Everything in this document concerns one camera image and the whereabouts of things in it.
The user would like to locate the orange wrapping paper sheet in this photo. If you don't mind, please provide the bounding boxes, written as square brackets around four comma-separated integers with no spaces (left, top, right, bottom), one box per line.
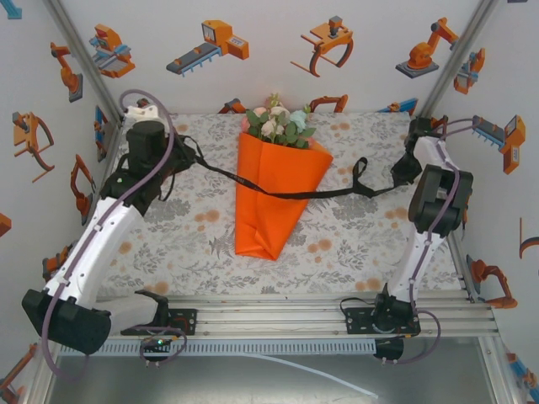
[233,130,334,262]

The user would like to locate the black plug box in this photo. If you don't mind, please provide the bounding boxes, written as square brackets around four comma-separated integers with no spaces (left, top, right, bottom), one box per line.
[373,338,405,364]

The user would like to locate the artificial flower bunch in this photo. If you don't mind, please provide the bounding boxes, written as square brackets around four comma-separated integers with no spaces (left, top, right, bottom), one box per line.
[239,92,317,151]

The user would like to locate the black printed ribbon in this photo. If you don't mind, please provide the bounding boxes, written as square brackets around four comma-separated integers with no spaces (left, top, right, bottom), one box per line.
[157,134,401,202]

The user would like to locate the aluminium frame cross rails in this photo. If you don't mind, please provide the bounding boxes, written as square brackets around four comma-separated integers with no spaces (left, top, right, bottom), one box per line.
[40,294,504,343]

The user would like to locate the black box with green light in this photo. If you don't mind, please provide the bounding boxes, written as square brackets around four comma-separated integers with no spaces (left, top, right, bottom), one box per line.
[140,336,174,359]

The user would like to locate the aluminium frame post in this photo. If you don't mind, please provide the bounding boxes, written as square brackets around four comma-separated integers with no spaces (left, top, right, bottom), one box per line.
[414,0,502,123]
[41,0,124,123]

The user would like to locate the floral print tablecloth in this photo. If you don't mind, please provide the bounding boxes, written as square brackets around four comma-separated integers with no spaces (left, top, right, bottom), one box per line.
[82,111,468,295]

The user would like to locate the thin white strip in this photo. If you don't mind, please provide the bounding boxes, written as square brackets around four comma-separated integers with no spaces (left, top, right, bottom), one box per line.
[242,352,380,399]

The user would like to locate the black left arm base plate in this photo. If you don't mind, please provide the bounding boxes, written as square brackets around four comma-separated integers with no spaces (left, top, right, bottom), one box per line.
[120,308,199,337]

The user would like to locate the aluminium table side rail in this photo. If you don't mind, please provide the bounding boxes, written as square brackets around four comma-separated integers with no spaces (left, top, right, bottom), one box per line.
[414,115,483,305]
[62,117,125,306]

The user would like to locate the thin black wire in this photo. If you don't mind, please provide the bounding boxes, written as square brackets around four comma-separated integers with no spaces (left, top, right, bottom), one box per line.
[339,298,376,321]

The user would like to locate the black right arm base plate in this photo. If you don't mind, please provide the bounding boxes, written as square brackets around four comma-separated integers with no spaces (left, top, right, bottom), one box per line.
[344,306,422,337]

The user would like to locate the white slotted cable duct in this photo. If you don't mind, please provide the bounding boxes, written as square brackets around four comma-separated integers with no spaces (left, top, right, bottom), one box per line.
[56,339,378,357]

